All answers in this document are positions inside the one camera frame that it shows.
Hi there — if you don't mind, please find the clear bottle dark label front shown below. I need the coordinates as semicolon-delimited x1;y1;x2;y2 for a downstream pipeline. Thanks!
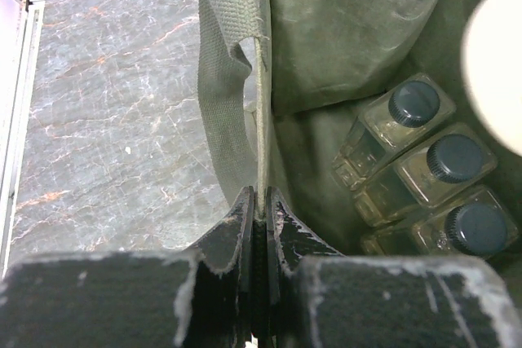
361;185;520;259

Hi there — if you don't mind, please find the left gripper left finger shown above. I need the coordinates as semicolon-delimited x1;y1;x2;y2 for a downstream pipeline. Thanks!
1;187;254;347

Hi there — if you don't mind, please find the aluminium frame rail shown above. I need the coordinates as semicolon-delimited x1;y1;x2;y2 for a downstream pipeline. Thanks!
1;0;46;276

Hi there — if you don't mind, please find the clear bottle dark label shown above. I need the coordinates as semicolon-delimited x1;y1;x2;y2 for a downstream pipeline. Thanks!
361;185;520;259
354;123;498;227

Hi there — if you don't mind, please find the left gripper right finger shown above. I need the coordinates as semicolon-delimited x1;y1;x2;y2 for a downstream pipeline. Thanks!
266;188;521;347

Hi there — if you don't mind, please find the cream round jar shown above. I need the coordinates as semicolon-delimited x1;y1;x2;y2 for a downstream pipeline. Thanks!
460;0;521;156

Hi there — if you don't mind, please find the clear bottle yellow label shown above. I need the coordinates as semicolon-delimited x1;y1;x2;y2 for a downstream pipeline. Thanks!
333;73;456;191

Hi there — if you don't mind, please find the olive green canvas bag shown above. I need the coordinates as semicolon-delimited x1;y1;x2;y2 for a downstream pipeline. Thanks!
197;0;522;296

